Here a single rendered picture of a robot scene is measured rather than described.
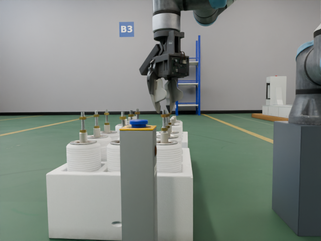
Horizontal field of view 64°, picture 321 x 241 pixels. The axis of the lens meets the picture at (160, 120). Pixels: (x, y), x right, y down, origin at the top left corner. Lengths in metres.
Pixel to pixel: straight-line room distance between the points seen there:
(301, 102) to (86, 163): 0.63
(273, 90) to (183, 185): 4.71
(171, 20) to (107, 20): 6.94
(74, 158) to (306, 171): 0.63
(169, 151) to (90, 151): 0.22
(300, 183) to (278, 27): 7.26
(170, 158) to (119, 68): 6.67
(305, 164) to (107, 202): 0.53
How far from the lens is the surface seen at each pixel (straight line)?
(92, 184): 0.72
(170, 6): 0.72
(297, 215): 0.83
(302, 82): 0.85
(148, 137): 0.53
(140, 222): 0.58
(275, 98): 5.31
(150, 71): 0.70
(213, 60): 7.30
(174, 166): 0.71
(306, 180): 0.80
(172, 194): 0.69
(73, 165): 0.76
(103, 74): 7.38
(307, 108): 0.83
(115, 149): 0.71
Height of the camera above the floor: 0.37
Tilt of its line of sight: 4 degrees down
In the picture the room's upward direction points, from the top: 1 degrees counter-clockwise
